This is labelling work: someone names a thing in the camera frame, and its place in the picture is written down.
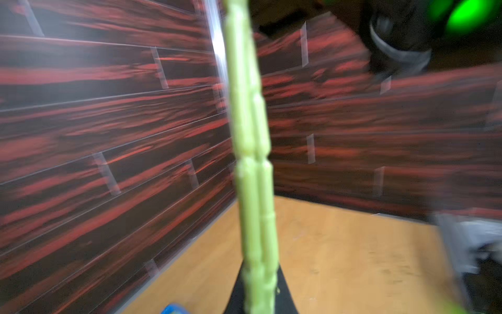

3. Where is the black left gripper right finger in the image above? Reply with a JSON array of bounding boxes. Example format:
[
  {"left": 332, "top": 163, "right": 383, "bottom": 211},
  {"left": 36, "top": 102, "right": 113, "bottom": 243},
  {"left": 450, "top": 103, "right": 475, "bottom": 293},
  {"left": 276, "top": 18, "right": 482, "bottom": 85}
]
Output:
[{"left": 275, "top": 267, "right": 299, "bottom": 314}]

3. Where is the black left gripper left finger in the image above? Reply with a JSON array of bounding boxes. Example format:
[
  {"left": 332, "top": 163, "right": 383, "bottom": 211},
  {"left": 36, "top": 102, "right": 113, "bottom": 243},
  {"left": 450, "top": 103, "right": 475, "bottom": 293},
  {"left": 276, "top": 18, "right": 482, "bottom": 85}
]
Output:
[{"left": 223, "top": 262, "right": 245, "bottom": 314}]

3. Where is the artificial flower bouquet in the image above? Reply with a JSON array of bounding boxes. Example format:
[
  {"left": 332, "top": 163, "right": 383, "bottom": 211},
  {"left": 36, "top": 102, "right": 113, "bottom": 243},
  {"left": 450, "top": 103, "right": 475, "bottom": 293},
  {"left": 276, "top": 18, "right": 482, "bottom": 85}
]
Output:
[{"left": 224, "top": 1, "right": 279, "bottom": 313}]

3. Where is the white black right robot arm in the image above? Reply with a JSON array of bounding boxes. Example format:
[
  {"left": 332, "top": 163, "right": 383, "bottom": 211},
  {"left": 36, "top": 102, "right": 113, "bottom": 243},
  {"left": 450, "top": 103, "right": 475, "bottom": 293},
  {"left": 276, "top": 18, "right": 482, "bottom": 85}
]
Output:
[{"left": 322, "top": 1, "right": 501, "bottom": 77}]

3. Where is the blue tape dispenser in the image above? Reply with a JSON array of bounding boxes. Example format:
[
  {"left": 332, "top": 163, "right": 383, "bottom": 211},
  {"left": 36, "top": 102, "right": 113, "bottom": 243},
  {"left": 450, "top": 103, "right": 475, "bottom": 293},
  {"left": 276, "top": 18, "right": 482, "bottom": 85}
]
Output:
[{"left": 161, "top": 303, "right": 190, "bottom": 314}]

